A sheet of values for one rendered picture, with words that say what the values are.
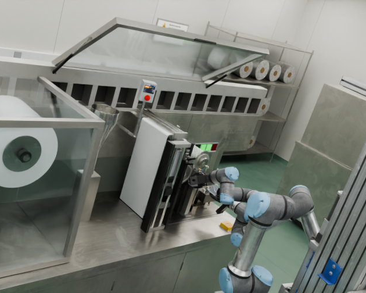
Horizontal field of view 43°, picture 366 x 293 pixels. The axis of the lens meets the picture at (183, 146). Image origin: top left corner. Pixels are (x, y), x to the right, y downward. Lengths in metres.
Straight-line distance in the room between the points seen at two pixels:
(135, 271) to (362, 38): 5.57
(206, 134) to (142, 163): 0.74
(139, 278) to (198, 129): 1.15
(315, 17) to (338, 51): 0.69
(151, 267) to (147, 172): 0.53
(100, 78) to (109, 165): 0.58
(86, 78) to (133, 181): 0.68
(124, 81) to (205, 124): 0.83
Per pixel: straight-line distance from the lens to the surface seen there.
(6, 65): 2.30
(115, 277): 2.46
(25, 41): 4.95
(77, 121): 1.87
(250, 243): 2.20
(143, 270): 2.58
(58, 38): 5.10
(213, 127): 3.32
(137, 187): 2.76
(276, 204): 2.12
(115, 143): 2.79
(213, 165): 3.82
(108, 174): 2.89
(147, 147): 2.67
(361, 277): 2.19
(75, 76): 2.48
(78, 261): 2.28
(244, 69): 6.40
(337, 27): 7.55
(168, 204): 2.64
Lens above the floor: 2.21
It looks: 19 degrees down
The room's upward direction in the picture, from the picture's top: 18 degrees clockwise
